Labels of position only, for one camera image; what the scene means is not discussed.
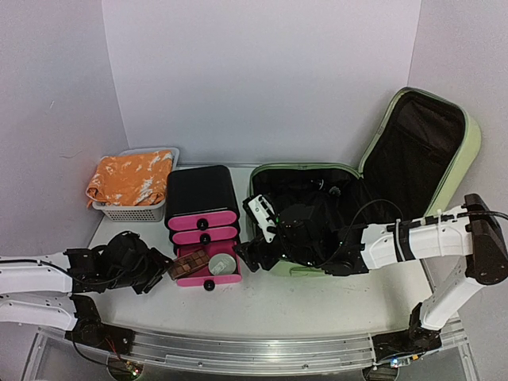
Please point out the orange snack bag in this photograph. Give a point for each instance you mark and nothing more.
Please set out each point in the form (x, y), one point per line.
(132, 180)

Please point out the white round jar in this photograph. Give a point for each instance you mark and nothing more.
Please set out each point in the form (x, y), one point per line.
(222, 264)

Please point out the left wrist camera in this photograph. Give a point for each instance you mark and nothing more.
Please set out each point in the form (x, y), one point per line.
(125, 255)

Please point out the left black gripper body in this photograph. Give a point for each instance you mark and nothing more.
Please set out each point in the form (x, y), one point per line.
(144, 275)

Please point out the black brush in suitcase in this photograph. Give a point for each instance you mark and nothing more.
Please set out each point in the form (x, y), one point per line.
(328, 188)

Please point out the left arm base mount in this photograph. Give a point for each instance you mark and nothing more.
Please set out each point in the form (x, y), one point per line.
(106, 337)

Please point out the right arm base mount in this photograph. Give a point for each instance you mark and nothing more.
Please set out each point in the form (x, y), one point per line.
(415, 340)

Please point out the green hard-shell suitcase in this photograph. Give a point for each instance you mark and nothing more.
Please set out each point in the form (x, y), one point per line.
(416, 160)

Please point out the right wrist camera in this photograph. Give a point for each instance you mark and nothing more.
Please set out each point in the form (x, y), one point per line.
(298, 225)

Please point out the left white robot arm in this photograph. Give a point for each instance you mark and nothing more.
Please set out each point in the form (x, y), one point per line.
(52, 290)

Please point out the black pink drawer organizer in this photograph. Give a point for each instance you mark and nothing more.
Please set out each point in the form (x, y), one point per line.
(202, 214)

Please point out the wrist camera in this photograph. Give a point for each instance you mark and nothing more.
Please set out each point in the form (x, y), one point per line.
(125, 255)
(298, 225)

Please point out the white perforated plastic basket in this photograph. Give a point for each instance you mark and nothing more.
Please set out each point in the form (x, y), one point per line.
(136, 213)

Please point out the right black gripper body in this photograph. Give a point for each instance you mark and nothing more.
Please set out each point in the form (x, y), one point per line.
(254, 254)

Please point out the aluminium front rail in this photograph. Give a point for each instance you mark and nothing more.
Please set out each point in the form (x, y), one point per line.
(249, 356)

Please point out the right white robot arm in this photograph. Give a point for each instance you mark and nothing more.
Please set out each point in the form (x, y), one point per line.
(471, 232)

